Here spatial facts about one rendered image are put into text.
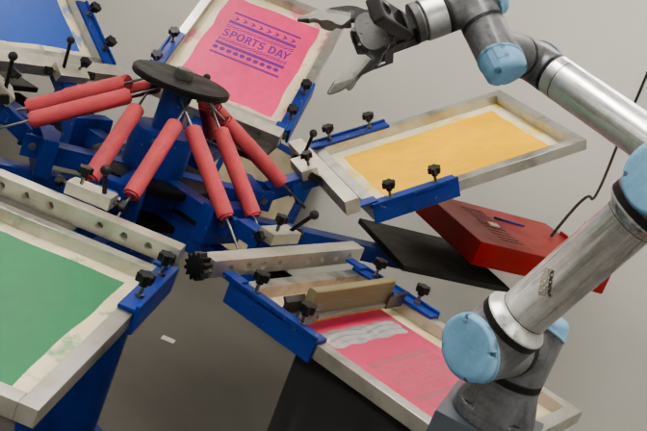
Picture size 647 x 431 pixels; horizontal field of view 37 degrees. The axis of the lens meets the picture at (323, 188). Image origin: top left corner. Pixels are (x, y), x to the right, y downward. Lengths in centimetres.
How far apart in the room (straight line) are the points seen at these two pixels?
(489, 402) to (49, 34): 240
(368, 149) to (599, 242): 210
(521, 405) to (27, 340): 96
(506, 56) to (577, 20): 288
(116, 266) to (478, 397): 105
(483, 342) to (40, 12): 252
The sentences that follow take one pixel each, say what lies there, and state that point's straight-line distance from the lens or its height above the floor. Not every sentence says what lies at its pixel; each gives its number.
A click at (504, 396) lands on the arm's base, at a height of 127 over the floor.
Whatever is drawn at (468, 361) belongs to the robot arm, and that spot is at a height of 135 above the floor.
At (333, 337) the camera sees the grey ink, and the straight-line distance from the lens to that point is 250.
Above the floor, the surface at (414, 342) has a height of 95.
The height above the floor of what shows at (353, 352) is 95.
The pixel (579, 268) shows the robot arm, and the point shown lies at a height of 157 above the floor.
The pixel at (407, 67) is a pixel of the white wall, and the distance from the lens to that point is 488.
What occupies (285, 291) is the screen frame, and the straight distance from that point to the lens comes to 263.
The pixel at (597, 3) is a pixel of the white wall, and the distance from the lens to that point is 450.
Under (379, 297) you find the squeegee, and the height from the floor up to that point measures 101.
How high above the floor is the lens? 191
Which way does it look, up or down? 15 degrees down
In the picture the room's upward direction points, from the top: 21 degrees clockwise
